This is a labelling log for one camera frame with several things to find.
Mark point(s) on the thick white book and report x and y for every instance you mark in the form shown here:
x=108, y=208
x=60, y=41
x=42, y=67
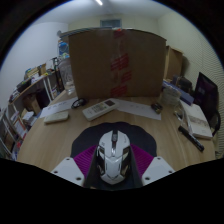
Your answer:
x=198, y=121

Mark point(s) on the ceiling tube light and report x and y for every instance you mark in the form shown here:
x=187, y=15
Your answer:
x=99, y=2

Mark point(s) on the clear plastic container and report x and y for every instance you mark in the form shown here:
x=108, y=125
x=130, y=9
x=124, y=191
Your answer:
x=66, y=76

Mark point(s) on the blue book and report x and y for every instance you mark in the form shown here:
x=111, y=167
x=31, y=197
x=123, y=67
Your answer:
x=187, y=97

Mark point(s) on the small flat white box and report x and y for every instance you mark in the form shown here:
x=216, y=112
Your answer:
x=56, y=117

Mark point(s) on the frosted window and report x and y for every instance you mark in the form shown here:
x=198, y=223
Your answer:
x=110, y=23

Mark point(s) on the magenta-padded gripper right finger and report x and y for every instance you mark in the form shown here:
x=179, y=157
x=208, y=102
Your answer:
x=156, y=170

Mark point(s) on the large brown cardboard box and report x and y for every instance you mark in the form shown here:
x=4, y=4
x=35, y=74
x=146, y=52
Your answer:
x=96, y=63

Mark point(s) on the black office chair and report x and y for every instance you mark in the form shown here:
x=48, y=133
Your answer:
x=206, y=95

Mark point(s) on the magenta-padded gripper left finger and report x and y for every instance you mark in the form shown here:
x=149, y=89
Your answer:
x=68, y=170

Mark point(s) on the black marker pen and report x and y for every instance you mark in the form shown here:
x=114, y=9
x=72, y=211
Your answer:
x=191, y=138

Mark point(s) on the small dark gadget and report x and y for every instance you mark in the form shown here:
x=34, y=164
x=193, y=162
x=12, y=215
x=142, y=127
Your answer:
x=156, y=107

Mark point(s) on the tall narrow cardboard box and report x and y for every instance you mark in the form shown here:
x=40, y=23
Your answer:
x=173, y=63

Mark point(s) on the cluttered shelf unit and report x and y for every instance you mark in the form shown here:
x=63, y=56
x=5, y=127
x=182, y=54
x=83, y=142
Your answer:
x=20, y=110

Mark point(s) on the white computer mouse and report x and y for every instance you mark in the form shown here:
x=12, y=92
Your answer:
x=113, y=160

